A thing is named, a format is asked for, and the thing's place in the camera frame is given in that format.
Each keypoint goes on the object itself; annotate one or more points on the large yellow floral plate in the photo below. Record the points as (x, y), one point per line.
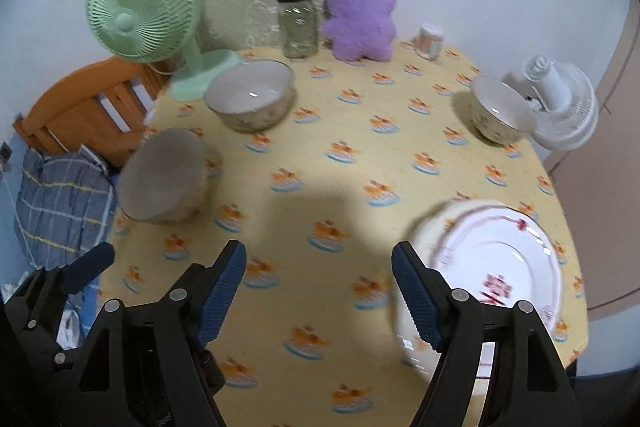
(422, 232)

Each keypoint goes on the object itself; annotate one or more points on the green desk fan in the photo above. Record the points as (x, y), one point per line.
(135, 7)

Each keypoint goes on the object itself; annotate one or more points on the light blue bed sheet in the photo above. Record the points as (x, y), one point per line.
(12, 247)

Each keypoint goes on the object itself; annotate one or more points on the cotton swab container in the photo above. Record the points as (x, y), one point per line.
(430, 42)

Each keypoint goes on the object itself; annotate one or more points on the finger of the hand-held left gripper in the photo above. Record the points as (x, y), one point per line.
(92, 264)

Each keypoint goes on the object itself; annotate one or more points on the beige floral bowl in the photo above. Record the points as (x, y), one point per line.
(250, 92)
(500, 107)
(160, 177)

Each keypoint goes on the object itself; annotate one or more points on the purple plush toy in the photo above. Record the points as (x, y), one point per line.
(360, 17)

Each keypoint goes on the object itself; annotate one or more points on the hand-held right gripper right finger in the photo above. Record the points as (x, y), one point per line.
(417, 302)

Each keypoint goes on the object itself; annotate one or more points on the white plate with red pattern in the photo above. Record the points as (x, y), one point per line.
(500, 252)

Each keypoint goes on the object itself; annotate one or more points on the wall socket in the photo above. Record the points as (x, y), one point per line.
(6, 154)

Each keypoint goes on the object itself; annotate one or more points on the white crumpled cloth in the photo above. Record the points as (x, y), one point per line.
(67, 329)

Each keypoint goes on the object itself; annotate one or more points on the glass jar with lid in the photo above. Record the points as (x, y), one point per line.
(298, 27)

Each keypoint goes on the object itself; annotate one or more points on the yellow printed tablecloth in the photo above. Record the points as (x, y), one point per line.
(325, 147)

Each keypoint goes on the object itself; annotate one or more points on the white desk fan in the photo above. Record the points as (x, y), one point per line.
(565, 107)

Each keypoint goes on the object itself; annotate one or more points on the beige door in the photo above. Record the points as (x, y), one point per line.
(615, 157)

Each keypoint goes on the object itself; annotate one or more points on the blue plaid pillow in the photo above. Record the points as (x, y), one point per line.
(55, 197)

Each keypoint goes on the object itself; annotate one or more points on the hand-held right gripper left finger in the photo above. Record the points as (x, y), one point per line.
(220, 297)

